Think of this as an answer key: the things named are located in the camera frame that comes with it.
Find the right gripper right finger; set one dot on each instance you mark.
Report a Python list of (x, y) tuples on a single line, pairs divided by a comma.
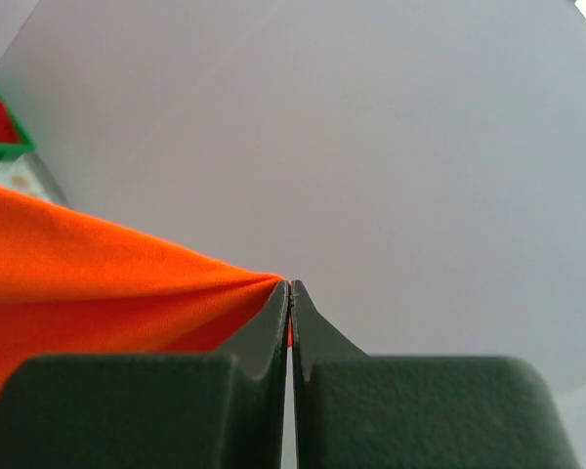
[(354, 410)]

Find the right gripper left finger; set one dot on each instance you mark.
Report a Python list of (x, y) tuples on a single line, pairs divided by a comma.
[(221, 409)]

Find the green plastic bin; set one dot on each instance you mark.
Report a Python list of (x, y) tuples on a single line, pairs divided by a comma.
[(11, 152)]

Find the orange t shirt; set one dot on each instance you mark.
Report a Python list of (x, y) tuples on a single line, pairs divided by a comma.
[(71, 283)]

